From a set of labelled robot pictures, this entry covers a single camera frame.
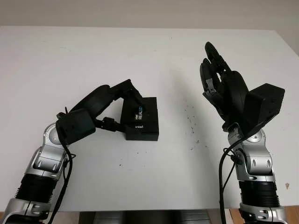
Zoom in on black RealSense box lid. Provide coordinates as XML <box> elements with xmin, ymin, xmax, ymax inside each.
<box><xmin>120</xmin><ymin>97</ymin><xmax>159</xmax><ymax>136</ymax></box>

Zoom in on black box base with insert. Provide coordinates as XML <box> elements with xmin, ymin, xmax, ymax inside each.
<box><xmin>123</xmin><ymin>125</ymin><xmax>159</xmax><ymax>142</ymax></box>

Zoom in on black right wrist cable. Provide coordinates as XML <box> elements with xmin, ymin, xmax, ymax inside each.
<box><xmin>218</xmin><ymin>134</ymin><xmax>248</xmax><ymax>224</ymax></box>

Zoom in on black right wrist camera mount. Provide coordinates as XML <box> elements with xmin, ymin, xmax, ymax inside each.
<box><xmin>242</xmin><ymin>83</ymin><xmax>285</xmax><ymax>137</ymax></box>

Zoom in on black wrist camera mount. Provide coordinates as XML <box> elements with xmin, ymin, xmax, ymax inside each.
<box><xmin>242</xmin><ymin>83</ymin><xmax>285</xmax><ymax>137</ymax></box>
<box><xmin>55</xmin><ymin>109</ymin><xmax>97</xmax><ymax>145</ymax></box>

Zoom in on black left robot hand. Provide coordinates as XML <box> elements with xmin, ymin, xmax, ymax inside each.
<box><xmin>67</xmin><ymin>79</ymin><xmax>147</xmax><ymax>133</ymax></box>

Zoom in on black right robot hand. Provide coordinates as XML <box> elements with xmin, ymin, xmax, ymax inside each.
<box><xmin>199</xmin><ymin>41</ymin><xmax>249</xmax><ymax>129</ymax></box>

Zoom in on dark grey robot torso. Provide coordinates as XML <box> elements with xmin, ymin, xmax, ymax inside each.
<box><xmin>79</xmin><ymin>210</ymin><xmax>231</xmax><ymax>224</ymax></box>

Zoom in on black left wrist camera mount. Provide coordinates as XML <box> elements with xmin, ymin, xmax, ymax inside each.
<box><xmin>55</xmin><ymin>109</ymin><xmax>97</xmax><ymax>145</ymax></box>

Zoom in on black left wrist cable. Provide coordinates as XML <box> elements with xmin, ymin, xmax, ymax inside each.
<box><xmin>50</xmin><ymin>106</ymin><xmax>77</xmax><ymax>224</ymax></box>

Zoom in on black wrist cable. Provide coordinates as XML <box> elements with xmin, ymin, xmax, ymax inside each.
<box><xmin>50</xmin><ymin>106</ymin><xmax>77</xmax><ymax>224</ymax></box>
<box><xmin>218</xmin><ymin>134</ymin><xmax>248</xmax><ymax>224</ymax></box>

